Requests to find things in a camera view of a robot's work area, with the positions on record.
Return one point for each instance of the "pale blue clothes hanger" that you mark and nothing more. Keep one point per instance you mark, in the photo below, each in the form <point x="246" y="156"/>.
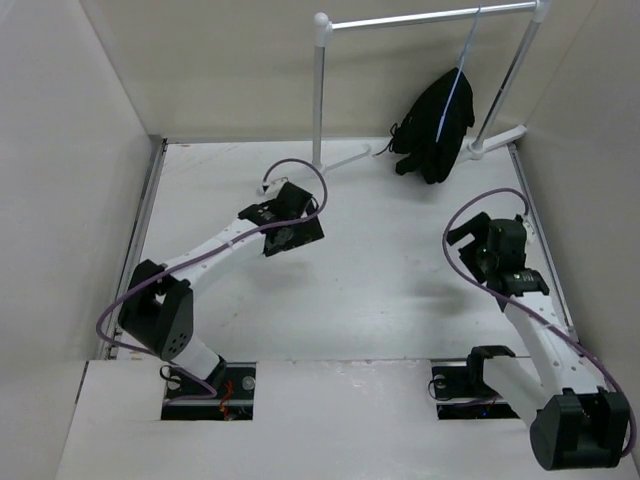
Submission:
<point x="459" y="70"/>

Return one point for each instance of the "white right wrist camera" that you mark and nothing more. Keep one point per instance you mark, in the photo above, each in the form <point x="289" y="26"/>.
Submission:
<point x="529" y="227"/>

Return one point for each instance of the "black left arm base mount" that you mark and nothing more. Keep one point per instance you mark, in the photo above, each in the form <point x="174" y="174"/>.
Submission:
<point x="186" y="400"/>

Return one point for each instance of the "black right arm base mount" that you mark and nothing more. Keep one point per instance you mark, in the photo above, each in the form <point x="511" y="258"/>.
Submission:
<point x="457" y="398"/>

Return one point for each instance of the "white metal clothes rack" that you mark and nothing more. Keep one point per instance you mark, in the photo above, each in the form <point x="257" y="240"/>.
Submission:
<point x="365" y="79"/>

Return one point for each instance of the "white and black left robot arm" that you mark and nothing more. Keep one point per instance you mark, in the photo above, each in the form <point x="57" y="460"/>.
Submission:
<point x="160" y="316"/>

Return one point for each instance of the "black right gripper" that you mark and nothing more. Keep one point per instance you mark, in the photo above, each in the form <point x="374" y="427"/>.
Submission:
<point x="478" y="226"/>

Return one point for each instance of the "black trousers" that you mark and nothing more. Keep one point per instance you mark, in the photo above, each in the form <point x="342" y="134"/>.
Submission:
<point x="429" y="137"/>

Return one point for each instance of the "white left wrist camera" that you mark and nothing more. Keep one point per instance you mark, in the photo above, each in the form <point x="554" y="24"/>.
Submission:
<point x="271" y="187"/>

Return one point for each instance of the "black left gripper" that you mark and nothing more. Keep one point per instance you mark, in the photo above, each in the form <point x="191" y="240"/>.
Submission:
<point x="308" y="231"/>

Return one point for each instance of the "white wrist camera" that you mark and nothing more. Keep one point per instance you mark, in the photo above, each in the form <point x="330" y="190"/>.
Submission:
<point x="529" y="227"/>
<point x="271" y="187"/>

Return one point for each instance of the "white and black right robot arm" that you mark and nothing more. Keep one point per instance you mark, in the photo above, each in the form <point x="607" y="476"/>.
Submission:
<point x="575" y="418"/>

